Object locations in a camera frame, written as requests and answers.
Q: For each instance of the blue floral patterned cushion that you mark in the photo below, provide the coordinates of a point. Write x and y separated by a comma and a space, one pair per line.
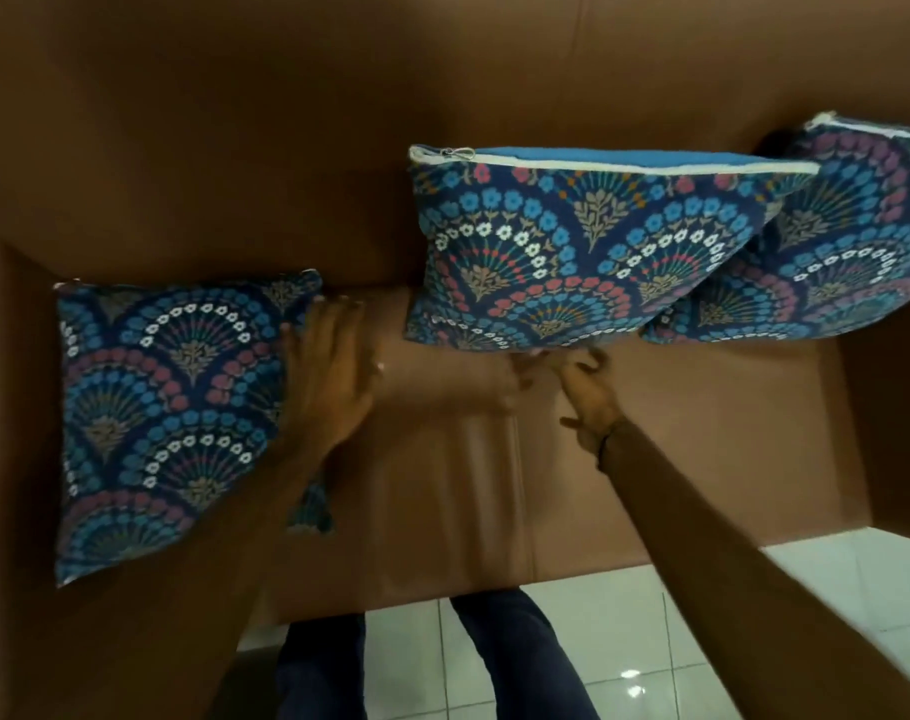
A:
852, 247
162, 412
575, 247

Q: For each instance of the brown sofa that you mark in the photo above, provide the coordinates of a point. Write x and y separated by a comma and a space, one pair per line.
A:
200, 142

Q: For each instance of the person's left forearm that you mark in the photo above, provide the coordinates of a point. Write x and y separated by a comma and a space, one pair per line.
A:
200, 584

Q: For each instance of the person's right hand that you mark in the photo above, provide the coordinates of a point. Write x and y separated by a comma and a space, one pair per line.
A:
594, 401

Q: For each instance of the person's right forearm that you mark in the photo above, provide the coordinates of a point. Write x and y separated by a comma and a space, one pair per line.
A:
725, 584

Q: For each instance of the person's left hand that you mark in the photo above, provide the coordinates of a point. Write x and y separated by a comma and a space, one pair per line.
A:
327, 389

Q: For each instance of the person's leg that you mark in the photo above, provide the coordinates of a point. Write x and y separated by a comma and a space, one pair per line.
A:
320, 667
519, 659

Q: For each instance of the person's right leg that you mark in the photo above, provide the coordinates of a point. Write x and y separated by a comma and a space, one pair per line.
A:
519, 659

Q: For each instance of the person's left leg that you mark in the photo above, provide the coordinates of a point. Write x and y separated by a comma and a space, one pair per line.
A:
320, 667

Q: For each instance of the person's left thumb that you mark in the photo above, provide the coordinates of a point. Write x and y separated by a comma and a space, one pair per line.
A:
374, 369

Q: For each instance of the person's right thumb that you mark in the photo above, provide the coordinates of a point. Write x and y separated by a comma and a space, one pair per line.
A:
576, 423

